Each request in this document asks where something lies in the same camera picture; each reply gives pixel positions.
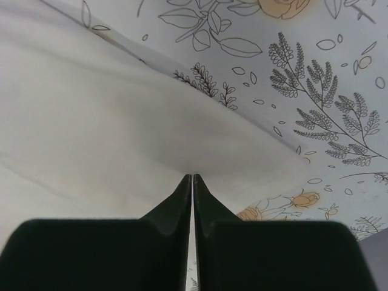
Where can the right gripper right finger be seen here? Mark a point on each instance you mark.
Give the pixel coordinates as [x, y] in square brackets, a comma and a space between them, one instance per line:
[233, 254]

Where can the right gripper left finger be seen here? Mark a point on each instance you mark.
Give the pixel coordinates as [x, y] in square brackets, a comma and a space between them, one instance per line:
[148, 253]

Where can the white t shirt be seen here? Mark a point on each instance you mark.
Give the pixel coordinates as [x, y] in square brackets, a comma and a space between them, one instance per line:
[87, 131]

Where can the floral patterned table cloth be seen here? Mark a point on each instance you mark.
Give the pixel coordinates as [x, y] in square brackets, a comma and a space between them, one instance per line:
[313, 73]

